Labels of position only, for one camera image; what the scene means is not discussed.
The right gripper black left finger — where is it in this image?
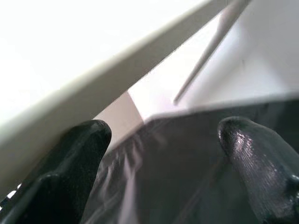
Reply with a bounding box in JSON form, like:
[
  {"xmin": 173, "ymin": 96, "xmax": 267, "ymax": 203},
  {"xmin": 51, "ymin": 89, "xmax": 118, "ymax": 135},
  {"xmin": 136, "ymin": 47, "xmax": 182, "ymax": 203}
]
[{"xmin": 0, "ymin": 119, "xmax": 112, "ymax": 224}]

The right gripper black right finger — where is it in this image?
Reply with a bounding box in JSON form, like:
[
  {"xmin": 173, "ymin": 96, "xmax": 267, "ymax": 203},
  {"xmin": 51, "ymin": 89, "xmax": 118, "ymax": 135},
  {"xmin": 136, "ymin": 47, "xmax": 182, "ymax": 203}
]
[{"xmin": 217, "ymin": 116, "xmax": 299, "ymax": 224}]

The white plastic table leg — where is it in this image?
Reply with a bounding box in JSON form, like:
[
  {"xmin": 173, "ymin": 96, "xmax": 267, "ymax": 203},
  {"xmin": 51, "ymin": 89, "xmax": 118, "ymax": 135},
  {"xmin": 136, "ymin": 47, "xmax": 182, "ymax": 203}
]
[{"xmin": 173, "ymin": 0, "xmax": 252, "ymax": 105}]

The white plastic table top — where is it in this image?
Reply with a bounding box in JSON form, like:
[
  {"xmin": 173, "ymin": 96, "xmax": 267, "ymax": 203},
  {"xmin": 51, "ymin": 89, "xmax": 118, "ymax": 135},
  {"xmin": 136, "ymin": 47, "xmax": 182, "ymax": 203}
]
[{"xmin": 0, "ymin": 0, "xmax": 254, "ymax": 194}]

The black table cloth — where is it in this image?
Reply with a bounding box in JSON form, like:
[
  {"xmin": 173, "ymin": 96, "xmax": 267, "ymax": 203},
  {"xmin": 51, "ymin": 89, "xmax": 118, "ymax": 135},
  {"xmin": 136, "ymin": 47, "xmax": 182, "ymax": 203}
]
[{"xmin": 81, "ymin": 99, "xmax": 299, "ymax": 224}]

